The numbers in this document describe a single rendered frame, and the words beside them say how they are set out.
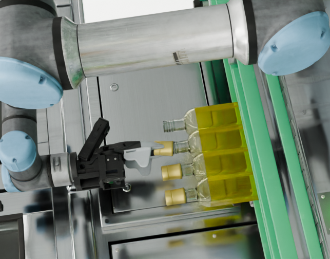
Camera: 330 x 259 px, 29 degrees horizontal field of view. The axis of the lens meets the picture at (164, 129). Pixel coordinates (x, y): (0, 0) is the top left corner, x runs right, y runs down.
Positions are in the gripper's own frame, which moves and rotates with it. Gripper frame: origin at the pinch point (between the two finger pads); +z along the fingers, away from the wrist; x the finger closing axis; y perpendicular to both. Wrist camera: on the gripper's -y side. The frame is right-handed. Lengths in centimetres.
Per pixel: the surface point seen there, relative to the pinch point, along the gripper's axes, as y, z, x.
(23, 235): 11.2, -34.9, -16.5
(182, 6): -46.7, 13.0, -12.4
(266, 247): 25.7, 20.3, -2.8
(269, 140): 7.5, 22.6, 14.0
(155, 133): -9.3, 0.3, -12.6
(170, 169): 6.5, 1.9, 2.0
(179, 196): 12.8, 3.0, 1.8
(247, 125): 0.2, 20.1, 6.6
